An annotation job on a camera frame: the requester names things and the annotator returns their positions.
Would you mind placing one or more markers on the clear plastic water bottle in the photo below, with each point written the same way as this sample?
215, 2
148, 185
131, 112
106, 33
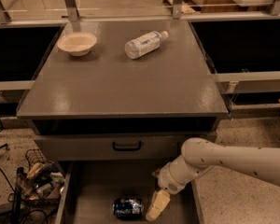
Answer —
144, 44

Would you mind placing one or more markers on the wooden pallet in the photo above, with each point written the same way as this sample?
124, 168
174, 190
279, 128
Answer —
184, 7

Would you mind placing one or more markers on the grey top drawer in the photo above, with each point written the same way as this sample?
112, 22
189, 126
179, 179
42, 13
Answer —
97, 148

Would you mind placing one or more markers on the metal railing frame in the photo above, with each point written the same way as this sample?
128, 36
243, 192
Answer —
23, 12

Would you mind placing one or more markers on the beige paper bowl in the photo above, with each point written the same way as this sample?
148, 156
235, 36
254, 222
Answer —
77, 44

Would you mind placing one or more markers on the open grey middle drawer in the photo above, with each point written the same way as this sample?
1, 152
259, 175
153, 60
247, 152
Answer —
91, 187

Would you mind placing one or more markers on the blue pepsi can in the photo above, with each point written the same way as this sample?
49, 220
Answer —
128, 207

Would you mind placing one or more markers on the black wire basket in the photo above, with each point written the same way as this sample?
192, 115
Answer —
42, 184

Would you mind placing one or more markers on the grey drawer cabinet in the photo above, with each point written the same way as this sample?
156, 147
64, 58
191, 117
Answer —
168, 91

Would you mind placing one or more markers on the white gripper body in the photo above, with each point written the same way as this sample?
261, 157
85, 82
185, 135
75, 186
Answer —
166, 181

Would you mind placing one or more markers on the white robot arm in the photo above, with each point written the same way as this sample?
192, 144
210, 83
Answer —
198, 156

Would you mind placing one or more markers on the black drawer handle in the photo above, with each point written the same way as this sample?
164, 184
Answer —
127, 147

